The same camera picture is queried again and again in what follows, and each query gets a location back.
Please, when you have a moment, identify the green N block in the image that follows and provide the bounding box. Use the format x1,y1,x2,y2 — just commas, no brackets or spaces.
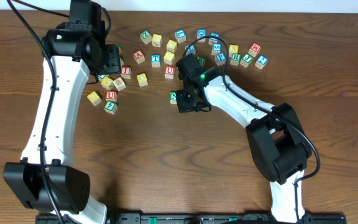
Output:
170,91,177,104

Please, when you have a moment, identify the red u block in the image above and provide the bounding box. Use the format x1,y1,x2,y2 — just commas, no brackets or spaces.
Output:
164,66,175,79
105,91,117,103

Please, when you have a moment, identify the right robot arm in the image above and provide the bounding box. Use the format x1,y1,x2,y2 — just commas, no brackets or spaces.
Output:
175,54,316,223

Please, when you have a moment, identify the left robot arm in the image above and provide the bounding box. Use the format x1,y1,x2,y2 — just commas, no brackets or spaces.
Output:
3,0,121,223

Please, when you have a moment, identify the red I block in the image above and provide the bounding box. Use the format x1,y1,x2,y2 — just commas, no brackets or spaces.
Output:
121,66,132,79

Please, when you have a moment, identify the yellow block beside V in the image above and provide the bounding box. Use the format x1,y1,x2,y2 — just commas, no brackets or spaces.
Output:
101,77,114,90

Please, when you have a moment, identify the plain wooden picture block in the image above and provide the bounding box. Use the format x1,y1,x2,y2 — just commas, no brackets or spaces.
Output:
113,77,126,91

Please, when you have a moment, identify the red A block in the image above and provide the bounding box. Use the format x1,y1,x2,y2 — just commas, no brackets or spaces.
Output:
133,50,145,64

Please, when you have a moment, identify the yellow O block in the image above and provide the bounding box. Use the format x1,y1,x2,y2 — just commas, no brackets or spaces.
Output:
137,73,149,86

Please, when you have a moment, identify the yellow block far left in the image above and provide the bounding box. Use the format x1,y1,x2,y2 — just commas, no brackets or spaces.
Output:
87,91,102,106

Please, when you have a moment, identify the green B block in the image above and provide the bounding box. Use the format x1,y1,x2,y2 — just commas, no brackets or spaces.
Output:
197,57,206,66

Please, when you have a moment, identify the green 4 block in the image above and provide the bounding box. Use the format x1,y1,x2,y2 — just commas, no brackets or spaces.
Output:
104,101,117,114

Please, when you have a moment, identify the blue T block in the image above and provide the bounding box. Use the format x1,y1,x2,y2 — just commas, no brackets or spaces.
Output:
151,54,161,67

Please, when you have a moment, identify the green Z block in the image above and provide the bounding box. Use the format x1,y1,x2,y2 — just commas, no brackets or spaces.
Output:
140,30,152,45

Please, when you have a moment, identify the blue P block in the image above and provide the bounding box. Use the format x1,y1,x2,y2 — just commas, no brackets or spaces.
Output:
214,52,227,66

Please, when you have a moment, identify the yellow S block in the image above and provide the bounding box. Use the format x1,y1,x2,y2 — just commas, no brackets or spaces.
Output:
163,51,175,65

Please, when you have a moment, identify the blue L block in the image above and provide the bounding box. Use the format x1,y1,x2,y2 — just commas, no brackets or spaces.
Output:
184,44,196,55

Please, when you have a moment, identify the yellow block top row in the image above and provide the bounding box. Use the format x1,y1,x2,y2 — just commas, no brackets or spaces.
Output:
152,34,162,47

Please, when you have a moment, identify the blue 5 block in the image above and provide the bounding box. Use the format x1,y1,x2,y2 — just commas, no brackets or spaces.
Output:
211,43,222,55

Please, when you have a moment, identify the yellow C block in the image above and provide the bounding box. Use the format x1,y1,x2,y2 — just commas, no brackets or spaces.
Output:
167,40,178,53

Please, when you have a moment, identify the green R block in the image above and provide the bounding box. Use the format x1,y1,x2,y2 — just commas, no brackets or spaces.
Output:
229,53,241,66

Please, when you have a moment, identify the yellow K block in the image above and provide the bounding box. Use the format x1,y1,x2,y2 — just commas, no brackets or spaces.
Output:
229,44,239,57

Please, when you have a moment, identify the green J block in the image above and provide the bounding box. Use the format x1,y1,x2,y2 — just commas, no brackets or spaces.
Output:
239,54,254,68

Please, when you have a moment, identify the blue block top row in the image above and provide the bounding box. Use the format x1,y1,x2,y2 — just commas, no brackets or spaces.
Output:
175,29,186,43

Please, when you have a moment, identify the blue D block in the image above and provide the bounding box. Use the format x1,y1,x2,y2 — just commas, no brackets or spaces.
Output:
196,29,207,42

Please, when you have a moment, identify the blue 2 block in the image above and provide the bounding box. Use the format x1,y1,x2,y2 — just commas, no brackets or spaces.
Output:
255,55,269,69

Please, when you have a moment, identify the red M block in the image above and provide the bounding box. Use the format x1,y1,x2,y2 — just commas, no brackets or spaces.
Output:
248,43,262,57

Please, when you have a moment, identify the right black cable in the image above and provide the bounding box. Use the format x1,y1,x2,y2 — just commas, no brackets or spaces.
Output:
181,34,321,223

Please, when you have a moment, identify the black cable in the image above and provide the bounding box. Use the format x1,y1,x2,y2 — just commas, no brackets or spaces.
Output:
181,34,321,223
6,0,71,224

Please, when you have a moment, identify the left black cable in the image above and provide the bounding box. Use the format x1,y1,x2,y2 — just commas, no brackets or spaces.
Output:
6,0,71,224

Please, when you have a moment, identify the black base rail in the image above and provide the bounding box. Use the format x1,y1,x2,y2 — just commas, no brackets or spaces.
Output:
35,212,347,224

